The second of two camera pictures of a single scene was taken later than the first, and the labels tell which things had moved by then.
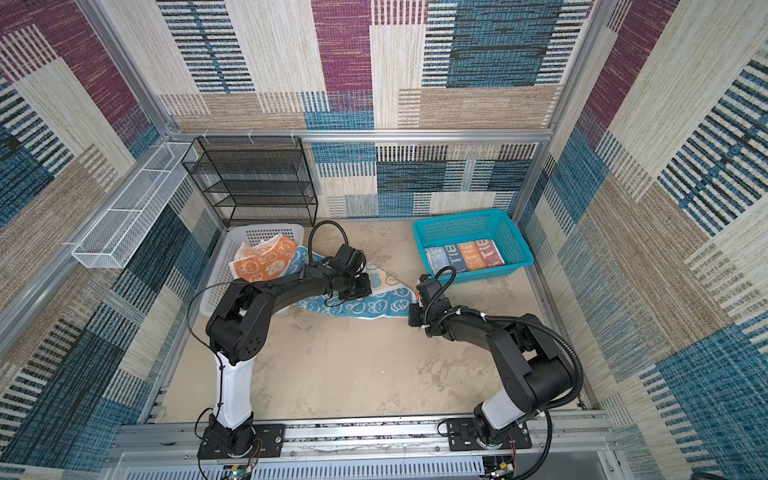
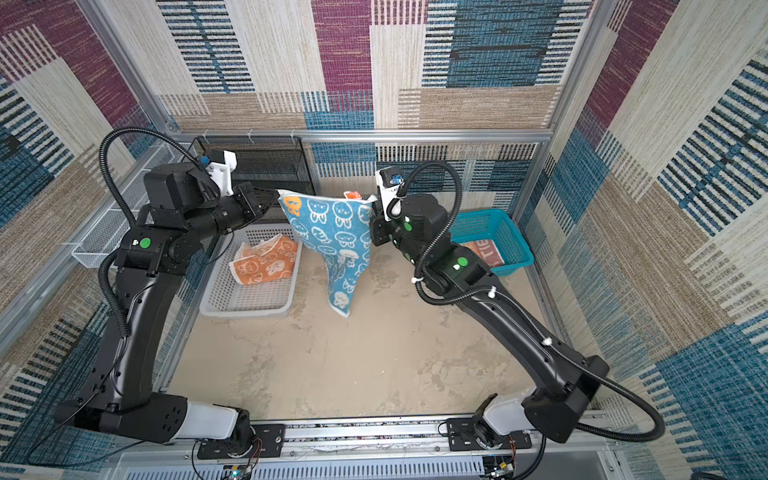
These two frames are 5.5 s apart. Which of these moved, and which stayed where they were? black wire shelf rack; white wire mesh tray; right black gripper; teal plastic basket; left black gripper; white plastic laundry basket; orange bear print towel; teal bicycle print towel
Moved: right black gripper; teal bicycle print towel; left black gripper
Stayed: black wire shelf rack; teal plastic basket; white plastic laundry basket; white wire mesh tray; orange bear print towel
